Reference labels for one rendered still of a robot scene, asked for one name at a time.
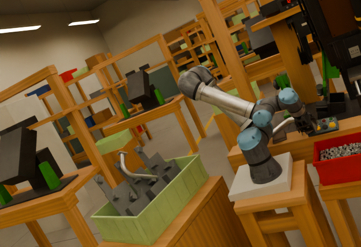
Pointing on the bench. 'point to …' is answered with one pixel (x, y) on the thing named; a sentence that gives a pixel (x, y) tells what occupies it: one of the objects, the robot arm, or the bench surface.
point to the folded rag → (279, 137)
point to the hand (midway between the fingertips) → (309, 128)
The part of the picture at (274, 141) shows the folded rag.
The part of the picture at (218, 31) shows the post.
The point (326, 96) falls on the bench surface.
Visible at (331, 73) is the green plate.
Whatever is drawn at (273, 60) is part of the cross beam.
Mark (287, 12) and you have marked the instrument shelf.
